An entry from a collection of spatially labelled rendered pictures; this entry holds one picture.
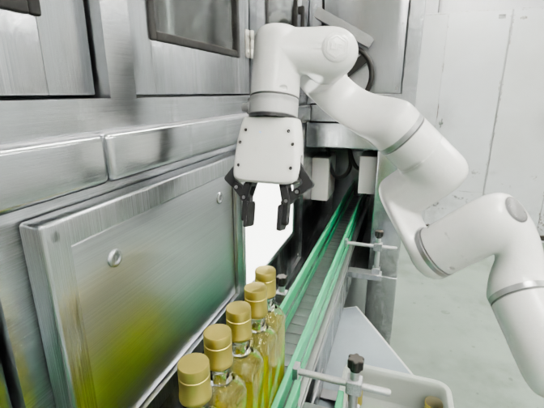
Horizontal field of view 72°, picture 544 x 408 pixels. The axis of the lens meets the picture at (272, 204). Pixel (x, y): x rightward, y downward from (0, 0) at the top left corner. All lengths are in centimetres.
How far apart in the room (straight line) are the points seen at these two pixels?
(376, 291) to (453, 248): 98
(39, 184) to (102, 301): 16
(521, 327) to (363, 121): 37
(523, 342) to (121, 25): 65
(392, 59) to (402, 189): 81
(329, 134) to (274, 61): 87
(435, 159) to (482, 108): 358
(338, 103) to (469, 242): 31
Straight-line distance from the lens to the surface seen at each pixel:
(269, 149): 56
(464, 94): 418
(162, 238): 57
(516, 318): 62
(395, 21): 143
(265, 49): 59
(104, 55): 51
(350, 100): 69
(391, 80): 141
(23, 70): 46
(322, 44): 58
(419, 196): 66
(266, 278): 61
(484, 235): 61
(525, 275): 63
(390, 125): 61
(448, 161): 64
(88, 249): 46
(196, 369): 43
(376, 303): 161
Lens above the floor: 144
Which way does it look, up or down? 17 degrees down
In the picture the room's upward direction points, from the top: straight up
